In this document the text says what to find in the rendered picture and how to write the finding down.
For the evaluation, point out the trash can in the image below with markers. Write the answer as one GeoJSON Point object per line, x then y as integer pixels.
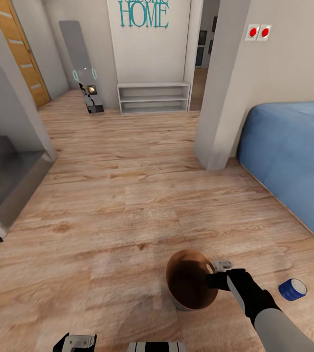
{"type": "Point", "coordinates": [186, 280]}

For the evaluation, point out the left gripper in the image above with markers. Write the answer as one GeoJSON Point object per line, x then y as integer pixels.
{"type": "Point", "coordinates": [59, 346]}

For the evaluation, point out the sofa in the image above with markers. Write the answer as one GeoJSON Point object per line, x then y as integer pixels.
{"type": "Point", "coordinates": [277, 149]}

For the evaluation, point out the stairs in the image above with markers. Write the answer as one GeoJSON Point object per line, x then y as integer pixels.
{"type": "Point", "coordinates": [20, 175]}

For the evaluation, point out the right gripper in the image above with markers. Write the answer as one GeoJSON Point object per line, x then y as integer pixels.
{"type": "Point", "coordinates": [214, 281]}

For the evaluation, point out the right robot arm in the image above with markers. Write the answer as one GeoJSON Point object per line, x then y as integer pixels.
{"type": "Point", "coordinates": [275, 330]}

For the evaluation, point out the decorative sign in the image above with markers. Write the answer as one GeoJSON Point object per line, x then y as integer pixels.
{"type": "Point", "coordinates": [131, 18]}

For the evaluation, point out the can of soda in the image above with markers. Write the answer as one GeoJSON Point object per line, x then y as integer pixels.
{"type": "Point", "coordinates": [293, 289]}

